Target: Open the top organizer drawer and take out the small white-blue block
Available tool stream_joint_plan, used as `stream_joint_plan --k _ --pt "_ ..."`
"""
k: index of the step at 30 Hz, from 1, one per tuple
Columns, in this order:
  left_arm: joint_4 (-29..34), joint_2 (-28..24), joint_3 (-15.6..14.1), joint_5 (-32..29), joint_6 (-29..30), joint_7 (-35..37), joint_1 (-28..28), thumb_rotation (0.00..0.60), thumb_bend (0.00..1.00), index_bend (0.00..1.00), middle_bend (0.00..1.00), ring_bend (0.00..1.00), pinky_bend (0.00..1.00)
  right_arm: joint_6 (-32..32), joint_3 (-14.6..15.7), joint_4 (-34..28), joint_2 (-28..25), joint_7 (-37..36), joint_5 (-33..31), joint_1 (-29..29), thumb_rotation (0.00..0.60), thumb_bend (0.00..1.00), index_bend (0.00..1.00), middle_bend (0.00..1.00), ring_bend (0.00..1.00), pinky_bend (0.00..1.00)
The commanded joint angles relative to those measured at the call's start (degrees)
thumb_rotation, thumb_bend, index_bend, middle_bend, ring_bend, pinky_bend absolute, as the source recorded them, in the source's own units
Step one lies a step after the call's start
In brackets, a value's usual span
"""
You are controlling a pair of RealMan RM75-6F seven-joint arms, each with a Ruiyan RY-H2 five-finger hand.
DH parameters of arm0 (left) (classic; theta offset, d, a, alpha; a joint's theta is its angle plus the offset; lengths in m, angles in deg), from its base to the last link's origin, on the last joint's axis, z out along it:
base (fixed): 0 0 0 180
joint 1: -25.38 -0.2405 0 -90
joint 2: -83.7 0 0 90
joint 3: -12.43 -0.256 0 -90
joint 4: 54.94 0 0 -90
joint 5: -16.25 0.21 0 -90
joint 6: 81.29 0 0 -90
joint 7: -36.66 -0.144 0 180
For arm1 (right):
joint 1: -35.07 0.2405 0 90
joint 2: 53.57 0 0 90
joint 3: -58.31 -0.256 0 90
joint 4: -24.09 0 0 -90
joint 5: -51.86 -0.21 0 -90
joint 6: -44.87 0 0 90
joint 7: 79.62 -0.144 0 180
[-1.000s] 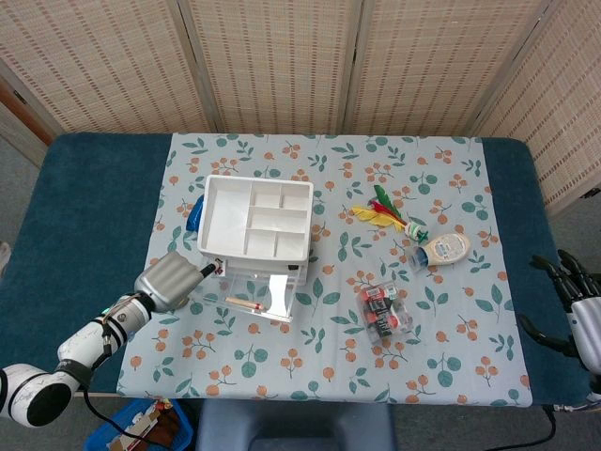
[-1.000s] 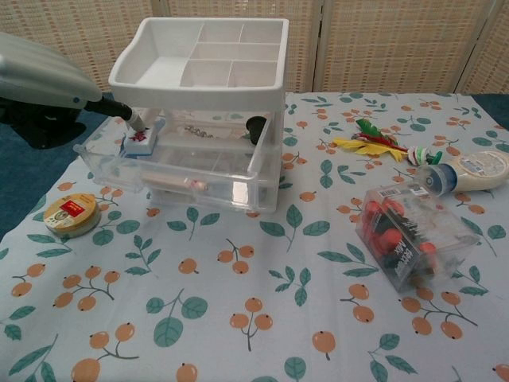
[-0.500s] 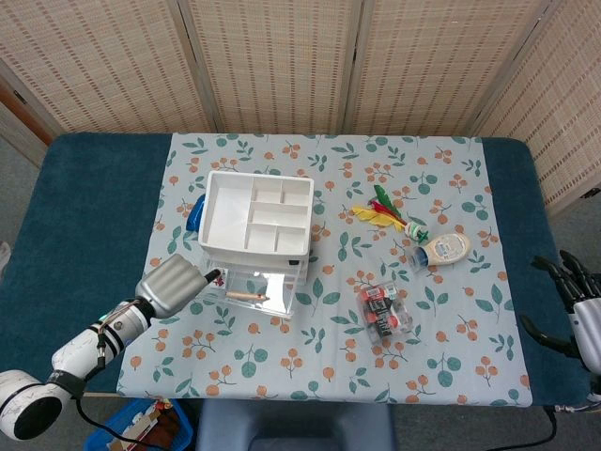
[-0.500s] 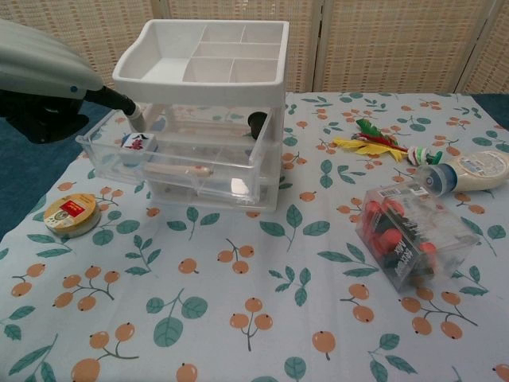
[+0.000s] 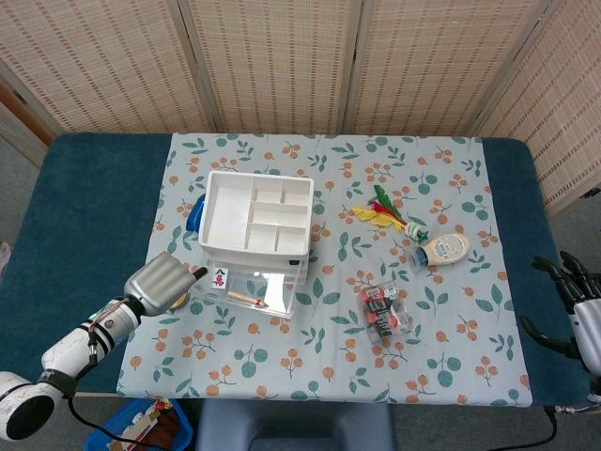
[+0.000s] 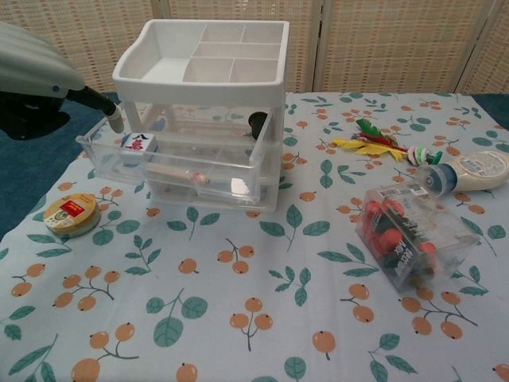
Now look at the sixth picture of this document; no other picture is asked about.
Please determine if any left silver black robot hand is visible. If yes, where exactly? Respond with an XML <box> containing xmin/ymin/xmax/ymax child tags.
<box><xmin>0</xmin><ymin>21</ymin><xmax>126</xmax><ymax>140</ymax></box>

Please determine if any white blue mahjong tile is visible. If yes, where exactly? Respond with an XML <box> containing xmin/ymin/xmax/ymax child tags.
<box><xmin>120</xmin><ymin>131</ymin><xmax>158</xmax><ymax>168</ymax></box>

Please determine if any clear plastic drawer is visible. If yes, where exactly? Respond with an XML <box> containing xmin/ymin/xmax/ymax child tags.
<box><xmin>75</xmin><ymin>113</ymin><xmax>266</xmax><ymax>199</ymax></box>
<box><xmin>147</xmin><ymin>138</ymin><xmax>282</xmax><ymax>189</ymax></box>
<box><xmin>149</xmin><ymin>182</ymin><xmax>278</xmax><ymax>212</ymax></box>

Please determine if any white drawer organizer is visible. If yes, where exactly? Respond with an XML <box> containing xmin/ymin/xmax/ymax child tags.
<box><xmin>111</xmin><ymin>19</ymin><xmax>290</xmax><ymax>212</ymax></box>

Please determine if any clear plastic tomato container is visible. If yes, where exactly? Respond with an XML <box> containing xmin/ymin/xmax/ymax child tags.
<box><xmin>356</xmin><ymin>185</ymin><xmax>480</xmax><ymax>294</ymax></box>

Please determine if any dark blue table cover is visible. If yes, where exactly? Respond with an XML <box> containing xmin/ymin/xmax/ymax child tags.
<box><xmin>0</xmin><ymin>91</ymin><xmax>509</xmax><ymax>244</ymax></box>

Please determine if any round yellow tin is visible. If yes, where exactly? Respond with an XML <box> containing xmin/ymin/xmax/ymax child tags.
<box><xmin>43</xmin><ymin>193</ymin><xmax>103</xmax><ymax>240</ymax></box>

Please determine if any wooden pencil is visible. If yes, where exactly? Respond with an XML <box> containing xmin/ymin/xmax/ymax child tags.
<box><xmin>145</xmin><ymin>166</ymin><xmax>211</xmax><ymax>185</ymax></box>

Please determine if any small black cap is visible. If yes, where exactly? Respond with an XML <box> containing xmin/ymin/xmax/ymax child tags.
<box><xmin>247</xmin><ymin>111</ymin><xmax>266</xmax><ymax>138</ymax></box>

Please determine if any floral tablecloth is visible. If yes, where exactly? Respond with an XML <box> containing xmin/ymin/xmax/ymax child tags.
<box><xmin>0</xmin><ymin>92</ymin><xmax>509</xmax><ymax>382</ymax></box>

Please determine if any woven folding screen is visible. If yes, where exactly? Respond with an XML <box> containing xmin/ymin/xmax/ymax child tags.
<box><xmin>0</xmin><ymin>0</ymin><xmax>509</xmax><ymax>99</ymax></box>

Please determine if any colourful feather shuttlecock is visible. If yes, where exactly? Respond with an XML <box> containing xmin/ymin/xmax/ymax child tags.
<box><xmin>332</xmin><ymin>118</ymin><xmax>443</xmax><ymax>167</ymax></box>

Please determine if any mayonnaise squeeze bottle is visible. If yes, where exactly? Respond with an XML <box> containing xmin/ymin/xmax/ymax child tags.
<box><xmin>417</xmin><ymin>150</ymin><xmax>509</xmax><ymax>199</ymax></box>

